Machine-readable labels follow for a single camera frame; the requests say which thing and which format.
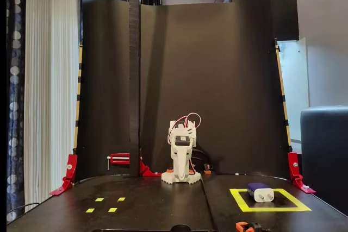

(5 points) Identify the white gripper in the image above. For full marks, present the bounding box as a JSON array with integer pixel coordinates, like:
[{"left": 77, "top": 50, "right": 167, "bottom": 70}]
[{"left": 170, "top": 133, "right": 197, "bottom": 183}]

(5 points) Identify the white purple charger block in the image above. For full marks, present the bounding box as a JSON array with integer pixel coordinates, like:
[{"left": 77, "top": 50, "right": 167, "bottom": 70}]
[{"left": 246, "top": 183, "right": 275, "bottom": 203}]

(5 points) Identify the black flat strip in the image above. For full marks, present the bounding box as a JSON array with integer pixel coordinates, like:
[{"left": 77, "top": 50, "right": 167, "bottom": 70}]
[{"left": 200, "top": 173, "right": 220, "bottom": 232}]

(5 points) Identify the red screw clamp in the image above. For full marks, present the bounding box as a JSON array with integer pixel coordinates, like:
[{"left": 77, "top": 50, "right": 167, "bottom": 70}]
[{"left": 106, "top": 153, "right": 131, "bottom": 171}]

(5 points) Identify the yellow tape square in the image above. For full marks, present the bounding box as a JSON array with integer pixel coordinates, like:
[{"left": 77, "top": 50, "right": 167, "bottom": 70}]
[{"left": 229, "top": 188, "right": 312, "bottom": 213}]

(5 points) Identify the orange black spring clamp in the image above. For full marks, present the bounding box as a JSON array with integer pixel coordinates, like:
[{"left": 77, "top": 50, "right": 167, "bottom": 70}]
[{"left": 235, "top": 221, "right": 263, "bottom": 232}]

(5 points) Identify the black curved backdrop sheet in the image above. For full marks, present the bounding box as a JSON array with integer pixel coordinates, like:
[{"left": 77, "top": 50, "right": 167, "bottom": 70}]
[{"left": 74, "top": 0, "right": 291, "bottom": 184}]

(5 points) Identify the wooden stick with black ties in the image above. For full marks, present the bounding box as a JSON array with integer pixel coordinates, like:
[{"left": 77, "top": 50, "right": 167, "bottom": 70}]
[
  {"left": 72, "top": 46, "right": 84, "bottom": 153},
  {"left": 274, "top": 39, "right": 293, "bottom": 153}
]

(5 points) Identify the white cabinet door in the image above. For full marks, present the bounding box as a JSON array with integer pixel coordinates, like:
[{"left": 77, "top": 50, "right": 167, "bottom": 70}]
[{"left": 276, "top": 37, "right": 310, "bottom": 154}]

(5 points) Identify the black armchair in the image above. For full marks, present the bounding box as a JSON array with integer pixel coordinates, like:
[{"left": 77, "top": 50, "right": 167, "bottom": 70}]
[{"left": 300, "top": 105, "right": 348, "bottom": 216}]

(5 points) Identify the white pleated curtain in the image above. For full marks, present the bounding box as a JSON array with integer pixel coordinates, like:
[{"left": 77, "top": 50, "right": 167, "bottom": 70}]
[{"left": 23, "top": 0, "right": 82, "bottom": 212}]

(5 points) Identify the dark blue dotted curtain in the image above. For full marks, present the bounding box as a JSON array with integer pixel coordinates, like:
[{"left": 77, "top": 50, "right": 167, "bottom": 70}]
[{"left": 6, "top": 0, "right": 27, "bottom": 223}]

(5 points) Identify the dark tall cabinet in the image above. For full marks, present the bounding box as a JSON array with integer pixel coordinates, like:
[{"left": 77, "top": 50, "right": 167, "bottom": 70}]
[{"left": 230, "top": 0, "right": 300, "bottom": 41}]

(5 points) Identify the red post foot bracket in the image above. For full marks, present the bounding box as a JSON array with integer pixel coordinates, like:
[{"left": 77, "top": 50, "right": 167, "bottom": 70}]
[{"left": 139, "top": 149, "right": 161, "bottom": 177}]

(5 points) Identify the red white servo wire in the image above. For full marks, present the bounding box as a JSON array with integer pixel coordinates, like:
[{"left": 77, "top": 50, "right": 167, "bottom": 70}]
[{"left": 167, "top": 112, "right": 202, "bottom": 146}]

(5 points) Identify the black rounded mount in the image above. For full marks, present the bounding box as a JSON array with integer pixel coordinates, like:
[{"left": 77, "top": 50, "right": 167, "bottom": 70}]
[{"left": 170, "top": 224, "right": 192, "bottom": 232}]

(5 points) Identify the black vertical post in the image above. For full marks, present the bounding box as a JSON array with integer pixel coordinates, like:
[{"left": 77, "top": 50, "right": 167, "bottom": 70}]
[{"left": 128, "top": 0, "right": 141, "bottom": 177}]

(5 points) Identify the red angled bracket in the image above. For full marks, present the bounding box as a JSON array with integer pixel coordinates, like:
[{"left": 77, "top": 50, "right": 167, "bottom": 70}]
[
  {"left": 287, "top": 152, "right": 316, "bottom": 195},
  {"left": 48, "top": 154, "right": 78, "bottom": 196}
]

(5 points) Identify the thin black cable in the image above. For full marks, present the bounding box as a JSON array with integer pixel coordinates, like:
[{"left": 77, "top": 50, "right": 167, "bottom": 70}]
[{"left": 6, "top": 202, "right": 40, "bottom": 216}]

